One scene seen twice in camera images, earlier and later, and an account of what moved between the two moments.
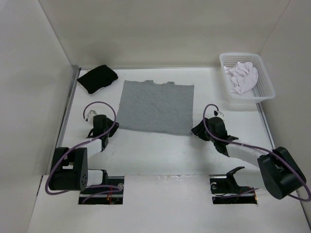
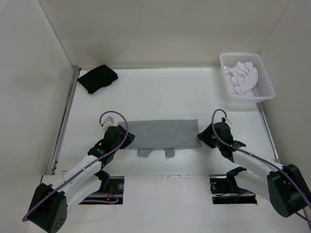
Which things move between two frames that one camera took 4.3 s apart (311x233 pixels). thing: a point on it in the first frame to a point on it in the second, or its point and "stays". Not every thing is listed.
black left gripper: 112,124 to 129,140
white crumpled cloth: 243,76 stays
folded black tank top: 97,78 stays
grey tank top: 164,108 to 167,134
